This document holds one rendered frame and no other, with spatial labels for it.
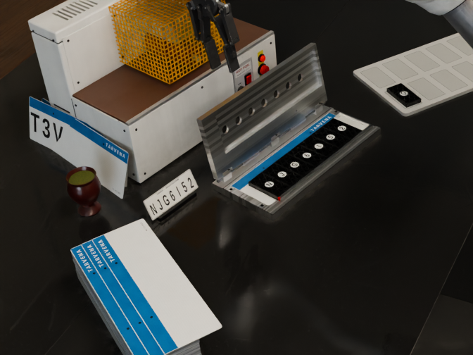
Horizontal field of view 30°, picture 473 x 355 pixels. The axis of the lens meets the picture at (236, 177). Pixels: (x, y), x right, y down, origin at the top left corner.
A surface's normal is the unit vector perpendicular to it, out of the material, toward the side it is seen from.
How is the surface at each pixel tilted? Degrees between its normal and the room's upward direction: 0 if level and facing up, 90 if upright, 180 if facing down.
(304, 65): 79
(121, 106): 0
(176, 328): 0
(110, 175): 69
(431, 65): 0
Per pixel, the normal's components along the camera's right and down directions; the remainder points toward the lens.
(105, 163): -0.72, 0.17
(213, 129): 0.69, 0.22
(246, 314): -0.09, -0.78
